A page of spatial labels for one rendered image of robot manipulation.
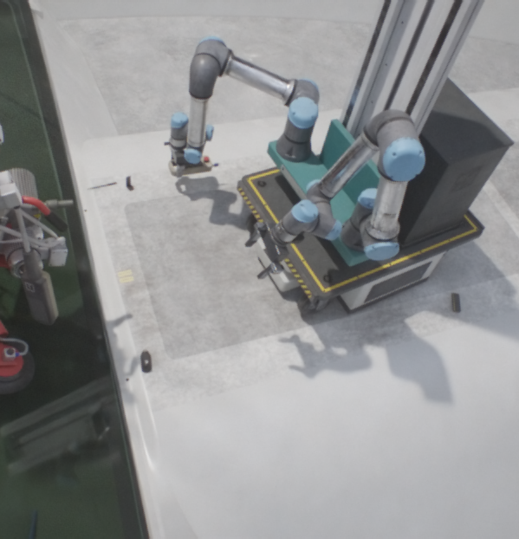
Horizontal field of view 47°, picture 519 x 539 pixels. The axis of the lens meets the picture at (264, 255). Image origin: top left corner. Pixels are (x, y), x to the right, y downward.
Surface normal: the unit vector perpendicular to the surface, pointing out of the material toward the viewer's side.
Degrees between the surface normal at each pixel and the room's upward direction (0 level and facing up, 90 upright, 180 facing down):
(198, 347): 0
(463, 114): 0
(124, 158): 10
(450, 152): 0
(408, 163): 82
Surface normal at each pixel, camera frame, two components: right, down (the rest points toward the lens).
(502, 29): -0.01, 0.80
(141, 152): 0.08, -0.74
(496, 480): 0.36, 0.22
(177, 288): 0.16, -0.59
